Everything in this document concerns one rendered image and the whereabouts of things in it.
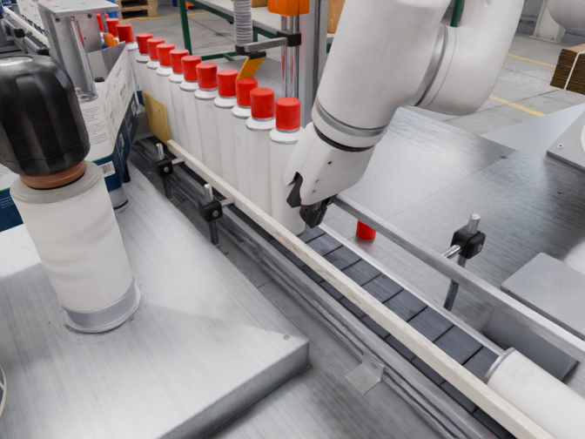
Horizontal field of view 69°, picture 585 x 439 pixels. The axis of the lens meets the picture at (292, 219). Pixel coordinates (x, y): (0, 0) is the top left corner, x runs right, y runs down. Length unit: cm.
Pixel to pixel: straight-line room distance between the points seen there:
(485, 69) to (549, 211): 53
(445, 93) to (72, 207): 36
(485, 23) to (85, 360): 52
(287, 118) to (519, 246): 45
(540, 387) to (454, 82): 29
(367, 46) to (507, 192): 61
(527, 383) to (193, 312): 37
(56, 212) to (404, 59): 35
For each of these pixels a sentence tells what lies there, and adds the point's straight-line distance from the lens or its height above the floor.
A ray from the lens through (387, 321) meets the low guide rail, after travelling 50.
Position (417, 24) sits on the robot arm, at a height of 121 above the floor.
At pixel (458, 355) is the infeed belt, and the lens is 53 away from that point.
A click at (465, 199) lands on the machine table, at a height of 83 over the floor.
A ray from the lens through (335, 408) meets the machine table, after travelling 52.
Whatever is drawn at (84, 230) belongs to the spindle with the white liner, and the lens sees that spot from 47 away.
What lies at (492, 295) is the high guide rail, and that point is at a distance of 49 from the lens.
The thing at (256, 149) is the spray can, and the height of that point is 101.
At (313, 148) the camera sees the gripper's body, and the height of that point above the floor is 107.
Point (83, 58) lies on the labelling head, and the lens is 93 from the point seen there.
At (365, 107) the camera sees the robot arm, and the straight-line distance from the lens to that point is 42.
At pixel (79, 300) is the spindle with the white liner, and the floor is 93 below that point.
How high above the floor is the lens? 128
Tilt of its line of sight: 36 degrees down
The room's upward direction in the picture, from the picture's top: straight up
